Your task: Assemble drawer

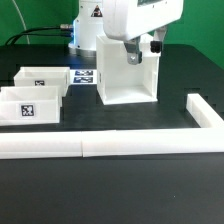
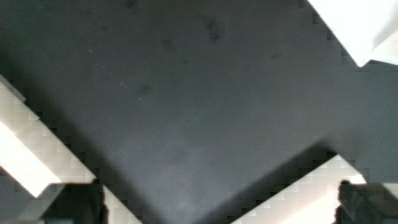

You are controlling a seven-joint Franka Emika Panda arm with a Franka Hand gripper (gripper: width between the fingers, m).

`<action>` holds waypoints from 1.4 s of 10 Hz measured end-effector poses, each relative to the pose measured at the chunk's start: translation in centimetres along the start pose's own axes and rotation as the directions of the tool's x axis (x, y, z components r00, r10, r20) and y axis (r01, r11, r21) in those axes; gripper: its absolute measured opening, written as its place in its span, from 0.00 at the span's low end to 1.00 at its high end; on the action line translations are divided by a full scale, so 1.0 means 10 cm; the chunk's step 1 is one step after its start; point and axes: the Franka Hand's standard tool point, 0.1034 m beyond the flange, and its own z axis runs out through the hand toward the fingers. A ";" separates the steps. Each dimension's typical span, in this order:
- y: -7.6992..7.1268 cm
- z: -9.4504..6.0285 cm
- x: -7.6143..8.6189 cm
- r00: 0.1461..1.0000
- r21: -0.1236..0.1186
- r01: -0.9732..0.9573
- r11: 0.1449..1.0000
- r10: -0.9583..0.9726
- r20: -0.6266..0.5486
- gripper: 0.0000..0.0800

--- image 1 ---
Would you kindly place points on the white right guide rail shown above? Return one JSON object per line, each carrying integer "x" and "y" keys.
{"x": 202, "y": 112}

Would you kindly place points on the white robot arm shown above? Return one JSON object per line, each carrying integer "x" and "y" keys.
{"x": 87, "y": 26}

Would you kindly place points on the white drawer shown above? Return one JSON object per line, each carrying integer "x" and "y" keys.
{"x": 29, "y": 105}
{"x": 44, "y": 76}

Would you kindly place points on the white drawer cabinet box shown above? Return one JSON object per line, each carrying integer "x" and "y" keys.
{"x": 119, "y": 82}

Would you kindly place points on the white front guide rail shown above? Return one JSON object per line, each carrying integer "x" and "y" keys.
{"x": 110, "y": 143}

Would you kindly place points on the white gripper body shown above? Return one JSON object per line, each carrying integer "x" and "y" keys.
{"x": 124, "y": 20}

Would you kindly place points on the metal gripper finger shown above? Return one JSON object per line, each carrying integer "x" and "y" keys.
{"x": 157, "y": 43}
{"x": 134, "y": 54}

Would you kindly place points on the white marker tag sheet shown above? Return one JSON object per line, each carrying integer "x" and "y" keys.
{"x": 83, "y": 76}

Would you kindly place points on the white guide rail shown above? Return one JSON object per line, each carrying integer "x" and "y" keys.
{"x": 110, "y": 143}
{"x": 202, "y": 112}

